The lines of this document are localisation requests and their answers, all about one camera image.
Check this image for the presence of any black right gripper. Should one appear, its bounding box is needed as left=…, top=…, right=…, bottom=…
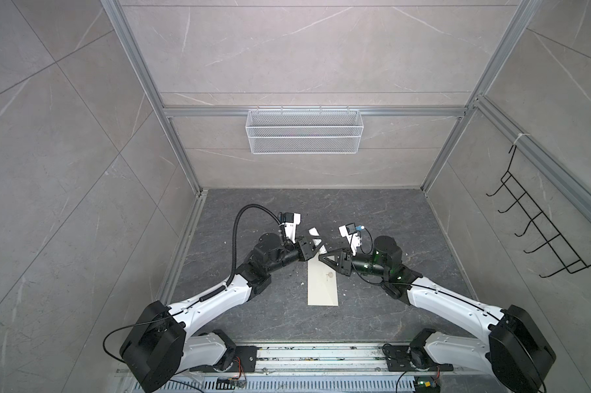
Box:
left=320, top=246, right=391, bottom=279

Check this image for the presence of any white paper envelope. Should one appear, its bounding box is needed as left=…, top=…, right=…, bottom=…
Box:
left=307, top=255, right=339, bottom=306

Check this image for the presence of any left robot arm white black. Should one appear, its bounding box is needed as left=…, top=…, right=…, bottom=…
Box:
left=120, top=229, right=324, bottom=392

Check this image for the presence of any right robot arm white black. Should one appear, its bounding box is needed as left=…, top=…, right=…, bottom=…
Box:
left=314, top=236, right=557, bottom=392

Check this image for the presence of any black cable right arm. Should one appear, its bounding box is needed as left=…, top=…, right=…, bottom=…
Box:
left=351, top=227, right=547, bottom=393

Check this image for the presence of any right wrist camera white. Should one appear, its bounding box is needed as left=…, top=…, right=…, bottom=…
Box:
left=338, top=223, right=365, bottom=255

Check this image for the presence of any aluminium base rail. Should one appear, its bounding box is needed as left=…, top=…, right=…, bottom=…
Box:
left=176, top=332, right=513, bottom=379

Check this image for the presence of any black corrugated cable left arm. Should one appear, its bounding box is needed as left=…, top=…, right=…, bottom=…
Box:
left=199, top=203, right=282, bottom=303

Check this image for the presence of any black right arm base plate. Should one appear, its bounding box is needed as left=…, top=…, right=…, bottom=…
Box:
left=382, top=343, right=454, bottom=372

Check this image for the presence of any white wire mesh basket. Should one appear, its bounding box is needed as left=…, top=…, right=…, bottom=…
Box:
left=246, top=111, right=364, bottom=155

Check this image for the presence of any grey slotted cable duct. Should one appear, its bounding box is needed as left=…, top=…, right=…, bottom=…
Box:
left=159, top=375, right=416, bottom=392

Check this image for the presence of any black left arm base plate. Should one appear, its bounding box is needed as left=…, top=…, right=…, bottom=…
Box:
left=221, top=346, right=259, bottom=373

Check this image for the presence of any aluminium frame back rail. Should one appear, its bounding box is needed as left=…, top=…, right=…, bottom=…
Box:
left=164, top=105, right=467, bottom=117

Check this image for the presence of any aluminium frame rail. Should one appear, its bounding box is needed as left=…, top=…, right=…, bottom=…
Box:
left=475, top=96, right=591, bottom=223
left=164, top=105, right=467, bottom=117

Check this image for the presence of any black wire hook rack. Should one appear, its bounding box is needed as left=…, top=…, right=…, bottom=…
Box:
left=486, top=145, right=591, bottom=279

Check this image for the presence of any aluminium frame right rail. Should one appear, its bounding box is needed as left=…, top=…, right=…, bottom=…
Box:
left=475, top=96, right=591, bottom=223

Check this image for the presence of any aluminium frame left post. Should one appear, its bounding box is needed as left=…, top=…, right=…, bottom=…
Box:
left=102, top=0, right=202, bottom=196

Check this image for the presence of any aluminium frame post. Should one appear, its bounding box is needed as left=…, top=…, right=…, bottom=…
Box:
left=102, top=0, right=202, bottom=196
left=421, top=0, right=542, bottom=193

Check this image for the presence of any aluminium frame right post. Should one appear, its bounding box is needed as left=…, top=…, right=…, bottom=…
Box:
left=421, top=0, right=542, bottom=193

